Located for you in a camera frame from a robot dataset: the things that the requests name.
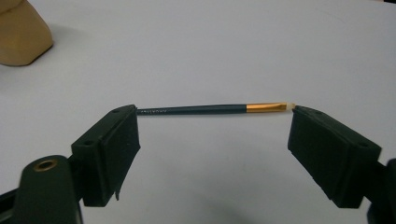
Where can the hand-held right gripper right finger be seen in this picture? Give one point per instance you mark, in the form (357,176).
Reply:
(330,152)

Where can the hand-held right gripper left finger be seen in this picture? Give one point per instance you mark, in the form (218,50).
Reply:
(102,155)

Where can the wooden spoon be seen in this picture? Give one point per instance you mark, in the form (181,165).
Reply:
(199,109)

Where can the wooden pen holder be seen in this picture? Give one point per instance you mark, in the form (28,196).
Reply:
(21,34)

